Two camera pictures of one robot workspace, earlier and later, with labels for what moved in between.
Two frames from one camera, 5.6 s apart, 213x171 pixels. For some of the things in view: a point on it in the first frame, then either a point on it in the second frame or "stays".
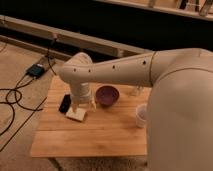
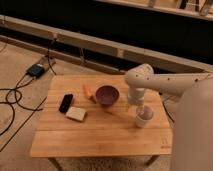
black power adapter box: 35,71 stays
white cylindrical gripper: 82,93 to 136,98
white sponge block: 78,114 stays
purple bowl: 107,95 stays
